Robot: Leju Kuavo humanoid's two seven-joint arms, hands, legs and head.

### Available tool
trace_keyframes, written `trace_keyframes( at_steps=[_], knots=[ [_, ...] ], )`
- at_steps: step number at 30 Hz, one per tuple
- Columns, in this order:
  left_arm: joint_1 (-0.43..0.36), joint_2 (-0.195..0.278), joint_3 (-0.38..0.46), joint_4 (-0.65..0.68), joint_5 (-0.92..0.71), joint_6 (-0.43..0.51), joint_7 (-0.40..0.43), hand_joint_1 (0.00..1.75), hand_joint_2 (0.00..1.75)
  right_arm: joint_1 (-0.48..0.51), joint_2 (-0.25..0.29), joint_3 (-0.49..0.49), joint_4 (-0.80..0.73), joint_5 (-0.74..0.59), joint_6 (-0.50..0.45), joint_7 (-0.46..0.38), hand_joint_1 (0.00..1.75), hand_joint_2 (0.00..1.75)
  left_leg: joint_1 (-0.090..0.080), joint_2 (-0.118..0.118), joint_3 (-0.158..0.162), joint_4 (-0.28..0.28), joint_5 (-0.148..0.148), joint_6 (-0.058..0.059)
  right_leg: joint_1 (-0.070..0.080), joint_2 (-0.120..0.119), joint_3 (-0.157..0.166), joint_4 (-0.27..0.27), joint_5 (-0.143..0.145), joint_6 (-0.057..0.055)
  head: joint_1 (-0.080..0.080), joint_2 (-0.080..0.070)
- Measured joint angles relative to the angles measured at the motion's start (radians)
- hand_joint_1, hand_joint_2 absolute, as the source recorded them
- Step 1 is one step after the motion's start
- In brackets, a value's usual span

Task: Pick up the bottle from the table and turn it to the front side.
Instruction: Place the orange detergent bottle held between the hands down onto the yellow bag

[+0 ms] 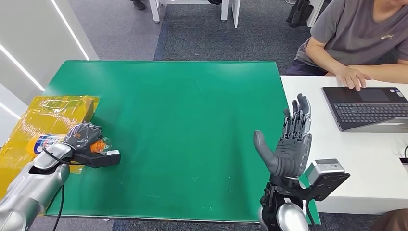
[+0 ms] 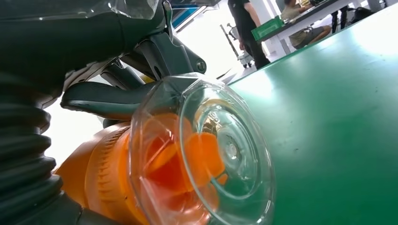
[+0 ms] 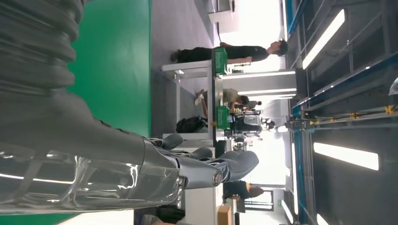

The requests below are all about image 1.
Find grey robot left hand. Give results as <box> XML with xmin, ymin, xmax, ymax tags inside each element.
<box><xmin>63</xmin><ymin>122</ymin><xmax>103</xmax><ymax>156</ymax></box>

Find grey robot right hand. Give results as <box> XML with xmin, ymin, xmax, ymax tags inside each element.
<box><xmin>253</xmin><ymin>93</ymin><xmax>313</xmax><ymax>179</ymax></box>

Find orange plastic bottle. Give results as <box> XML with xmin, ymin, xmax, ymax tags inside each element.
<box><xmin>26</xmin><ymin>134</ymin><xmax>112</xmax><ymax>156</ymax></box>

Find yellow taped cardboard box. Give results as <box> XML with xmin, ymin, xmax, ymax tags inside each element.
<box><xmin>0</xmin><ymin>95</ymin><xmax>101</xmax><ymax>200</ymax></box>

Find white desk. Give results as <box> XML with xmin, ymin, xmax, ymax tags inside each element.
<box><xmin>280</xmin><ymin>75</ymin><xmax>408</xmax><ymax>215</ymax></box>

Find dark grey laptop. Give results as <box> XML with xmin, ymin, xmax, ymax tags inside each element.
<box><xmin>322</xmin><ymin>87</ymin><xmax>408</xmax><ymax>133</ymax></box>

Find green table mat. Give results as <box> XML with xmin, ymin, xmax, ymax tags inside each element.
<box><xmin>44</xmin><ymin>60</ymin><xmax>321</xmax><ymax>225</ymax></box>

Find person's right hand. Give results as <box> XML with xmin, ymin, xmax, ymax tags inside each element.
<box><xmin>334</xmin><ymin>66</ymin><xmax>373</xmax><ymax>92</ymax></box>

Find brown rounded object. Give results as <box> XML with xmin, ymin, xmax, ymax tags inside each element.
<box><xmin>370</xmin><ymin>208</ymin><xmax>408</xmax><ymax>231</ymax></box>

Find seated person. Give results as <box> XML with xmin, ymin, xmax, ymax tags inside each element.
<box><xmin>285</xmin><ymin>0</ymin><xmax>408</xmax><ymax>92</ymax></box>

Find black boots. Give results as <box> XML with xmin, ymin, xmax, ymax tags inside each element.
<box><xmin>286</xmin><ymin>0</ymin><xmax>314</xmax><ymax>28</ymax></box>

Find white table leg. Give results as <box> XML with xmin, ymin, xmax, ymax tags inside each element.
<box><xmin>231</xmin><ymin>0</ymin><xmax>241</xmax><ymax>29</ymax></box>
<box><xmin>306</xmin><ymin>0</ymin><xmax>325</xmax><ymax>28</ymax></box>

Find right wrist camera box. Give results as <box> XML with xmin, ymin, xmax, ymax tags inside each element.
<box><xmin>304</xmin><ymin>158</ymin><xmax>351</xmax><ymax>202</ymax></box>

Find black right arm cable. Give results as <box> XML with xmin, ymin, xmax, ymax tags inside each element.
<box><xmin>304</xmin><ymin>199</ymin><xmax>317</xmax><ymax>231</ymax></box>

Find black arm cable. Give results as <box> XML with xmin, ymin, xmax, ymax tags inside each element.
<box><xmin>42</xmin><ymin>148</ymin><xmax>84</xmax><ymax>231</ymax></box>
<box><xmin>304</xmin><ymin>199</ymin><xmax>317</xmax><ymax>231</ymax></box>

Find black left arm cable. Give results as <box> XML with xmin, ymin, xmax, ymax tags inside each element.
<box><xmin>42</xmin><ymin>148</ymin><xmax>84</xmax><ymax>231</ymax></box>

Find white table frame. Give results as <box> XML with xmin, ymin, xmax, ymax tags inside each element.
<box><xmin>148</xmin><ymin>0</ymin><xmax>230</xmax><ymax>24</ymax></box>

